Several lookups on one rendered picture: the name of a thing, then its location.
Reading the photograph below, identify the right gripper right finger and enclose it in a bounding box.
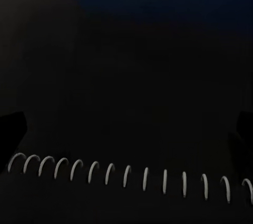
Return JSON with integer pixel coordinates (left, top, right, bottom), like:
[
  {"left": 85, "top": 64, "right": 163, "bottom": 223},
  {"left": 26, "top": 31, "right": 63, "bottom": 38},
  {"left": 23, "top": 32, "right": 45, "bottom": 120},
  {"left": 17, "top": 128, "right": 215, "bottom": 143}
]
[{"left": 236, "top": 111, "right": 253, "bottom": 153}]

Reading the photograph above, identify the notebook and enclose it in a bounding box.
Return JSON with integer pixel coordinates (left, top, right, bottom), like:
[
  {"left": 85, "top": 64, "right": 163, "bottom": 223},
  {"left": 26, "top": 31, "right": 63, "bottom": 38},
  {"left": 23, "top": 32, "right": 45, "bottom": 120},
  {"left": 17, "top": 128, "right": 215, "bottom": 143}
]
[{"left": 0, "top": 153, "right": 253, "bottom": 224}]

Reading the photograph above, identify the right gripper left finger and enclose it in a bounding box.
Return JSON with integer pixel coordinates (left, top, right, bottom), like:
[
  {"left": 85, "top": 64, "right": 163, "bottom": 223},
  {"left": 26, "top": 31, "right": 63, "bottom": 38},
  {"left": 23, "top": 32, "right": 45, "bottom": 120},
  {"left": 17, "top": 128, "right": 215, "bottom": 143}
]
[{"left": 0, "top": 111, "right": 27, "bottom": 174}]

